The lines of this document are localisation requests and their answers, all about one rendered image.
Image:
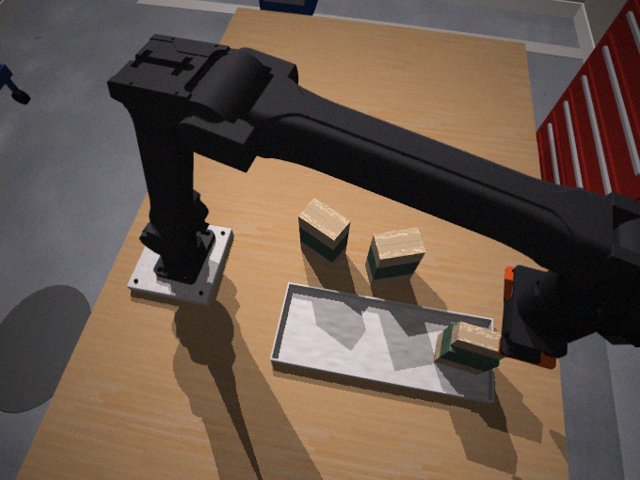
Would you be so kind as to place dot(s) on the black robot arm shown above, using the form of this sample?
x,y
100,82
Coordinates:
x,y
571,231

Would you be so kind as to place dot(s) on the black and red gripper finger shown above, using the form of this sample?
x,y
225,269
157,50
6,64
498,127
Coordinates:
x,y
546,361
508,282

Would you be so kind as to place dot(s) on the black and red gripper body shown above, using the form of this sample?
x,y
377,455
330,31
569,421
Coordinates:
x,y
525,315

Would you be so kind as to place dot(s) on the brown box with dark green band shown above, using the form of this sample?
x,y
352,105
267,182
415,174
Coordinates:
x,y
394,256
323,233
468,348

